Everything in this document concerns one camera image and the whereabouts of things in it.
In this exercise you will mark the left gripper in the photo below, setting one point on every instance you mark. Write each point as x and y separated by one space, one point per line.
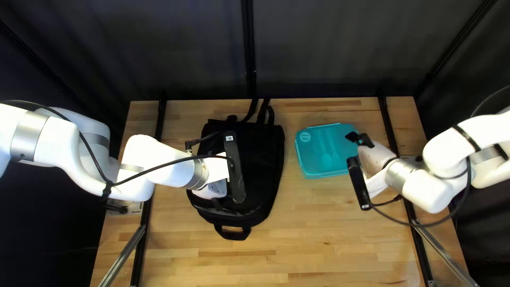
211 190

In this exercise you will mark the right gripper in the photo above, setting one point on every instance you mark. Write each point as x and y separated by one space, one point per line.
374 159

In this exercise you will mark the translucent teal lunch box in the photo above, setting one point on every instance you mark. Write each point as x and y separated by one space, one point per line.
322 151

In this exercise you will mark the black backpack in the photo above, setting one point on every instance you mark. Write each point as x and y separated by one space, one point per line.
259 167

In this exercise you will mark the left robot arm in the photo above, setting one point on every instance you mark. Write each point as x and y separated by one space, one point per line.
151 159

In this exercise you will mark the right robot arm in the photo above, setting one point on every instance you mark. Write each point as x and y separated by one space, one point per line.
438 159

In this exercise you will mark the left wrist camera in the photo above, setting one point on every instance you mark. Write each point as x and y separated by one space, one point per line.
235 171

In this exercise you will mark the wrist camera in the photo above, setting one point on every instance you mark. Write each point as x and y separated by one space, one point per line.
235 171
358 183

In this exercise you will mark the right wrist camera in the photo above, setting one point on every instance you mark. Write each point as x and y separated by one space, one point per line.
358 183

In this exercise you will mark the black frame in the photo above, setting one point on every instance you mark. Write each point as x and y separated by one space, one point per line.
248 48

